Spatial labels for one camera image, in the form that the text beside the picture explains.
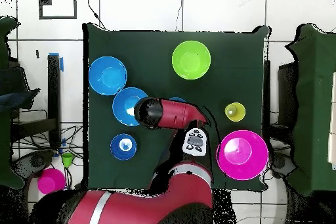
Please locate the small ribbed blue bowl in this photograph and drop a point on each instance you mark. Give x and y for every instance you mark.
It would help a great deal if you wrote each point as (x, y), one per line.
(178, 99)

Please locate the large blue bowl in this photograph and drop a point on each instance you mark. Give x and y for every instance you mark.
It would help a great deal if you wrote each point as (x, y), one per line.
(122, 108)
(108, 75)

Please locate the lime green bowl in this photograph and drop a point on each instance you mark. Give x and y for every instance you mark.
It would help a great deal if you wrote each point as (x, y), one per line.
(191, 60)

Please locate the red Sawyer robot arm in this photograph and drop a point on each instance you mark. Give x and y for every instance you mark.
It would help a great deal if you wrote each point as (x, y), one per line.
(173, 113)

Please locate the small dark blue bowl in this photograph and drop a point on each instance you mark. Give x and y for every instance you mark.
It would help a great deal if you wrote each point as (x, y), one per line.
(116, 147)

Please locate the dark green table cloth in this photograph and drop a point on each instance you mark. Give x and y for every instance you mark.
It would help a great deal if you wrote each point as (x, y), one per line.
(147, 50)

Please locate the yellow ribbed cup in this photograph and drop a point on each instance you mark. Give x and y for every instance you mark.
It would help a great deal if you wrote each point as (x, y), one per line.
(237, 113)

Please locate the large pink bowl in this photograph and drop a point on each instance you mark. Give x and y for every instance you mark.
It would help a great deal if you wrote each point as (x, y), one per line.
(242, 155)

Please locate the small green cup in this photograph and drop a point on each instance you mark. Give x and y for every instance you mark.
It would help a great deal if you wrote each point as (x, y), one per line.
(67, 158)

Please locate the blue tape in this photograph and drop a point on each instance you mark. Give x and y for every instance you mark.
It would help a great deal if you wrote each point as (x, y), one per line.
(61, 65)

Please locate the black box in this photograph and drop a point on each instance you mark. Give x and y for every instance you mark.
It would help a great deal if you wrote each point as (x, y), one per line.
(287, 95)

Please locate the black equipment base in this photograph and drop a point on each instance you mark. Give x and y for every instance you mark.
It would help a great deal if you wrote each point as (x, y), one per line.
(34, 161)
(281, 162)

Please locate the pink cup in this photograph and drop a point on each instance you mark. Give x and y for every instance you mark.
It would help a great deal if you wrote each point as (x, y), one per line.
(51, 181)

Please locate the green cloth covered table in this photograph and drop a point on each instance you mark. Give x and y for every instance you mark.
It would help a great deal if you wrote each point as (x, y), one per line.
(5, 37)
(312, 103)

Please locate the dark blue fabric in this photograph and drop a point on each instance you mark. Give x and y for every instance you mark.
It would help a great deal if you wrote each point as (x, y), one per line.
(15, 100)

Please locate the black post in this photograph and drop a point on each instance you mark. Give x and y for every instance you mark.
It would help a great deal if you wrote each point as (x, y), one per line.
(266, 98)

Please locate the black stand frame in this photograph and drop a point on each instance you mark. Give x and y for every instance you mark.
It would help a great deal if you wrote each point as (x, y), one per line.
(53, 98)

